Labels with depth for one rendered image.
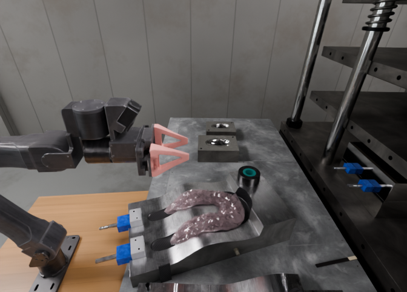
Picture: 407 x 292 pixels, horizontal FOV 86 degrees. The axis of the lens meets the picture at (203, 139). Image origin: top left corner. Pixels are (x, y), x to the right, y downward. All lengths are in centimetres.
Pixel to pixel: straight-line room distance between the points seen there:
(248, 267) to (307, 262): 18
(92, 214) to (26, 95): 202
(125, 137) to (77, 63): 205
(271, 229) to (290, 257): 12
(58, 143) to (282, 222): 61
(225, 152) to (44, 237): 74
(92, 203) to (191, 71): 165
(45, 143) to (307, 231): 80
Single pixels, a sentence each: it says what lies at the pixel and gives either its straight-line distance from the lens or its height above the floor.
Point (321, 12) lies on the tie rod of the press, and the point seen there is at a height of 145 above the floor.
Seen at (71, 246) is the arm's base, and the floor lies 80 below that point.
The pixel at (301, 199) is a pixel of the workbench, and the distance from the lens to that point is 100.
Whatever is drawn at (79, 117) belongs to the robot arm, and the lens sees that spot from 44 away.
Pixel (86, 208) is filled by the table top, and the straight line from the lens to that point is 97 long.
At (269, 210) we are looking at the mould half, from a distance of 76.
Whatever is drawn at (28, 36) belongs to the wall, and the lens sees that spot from 259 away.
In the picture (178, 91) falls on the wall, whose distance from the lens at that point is 234.
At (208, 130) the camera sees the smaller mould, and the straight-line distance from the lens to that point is 125.
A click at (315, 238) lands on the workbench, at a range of 89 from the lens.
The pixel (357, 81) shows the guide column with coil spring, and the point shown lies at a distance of 112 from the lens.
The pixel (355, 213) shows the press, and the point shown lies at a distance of 107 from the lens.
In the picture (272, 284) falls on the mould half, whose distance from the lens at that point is 60.
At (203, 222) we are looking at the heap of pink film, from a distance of 68.
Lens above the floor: 145
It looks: 31 degrees down
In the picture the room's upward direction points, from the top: 1 degrees clockwise
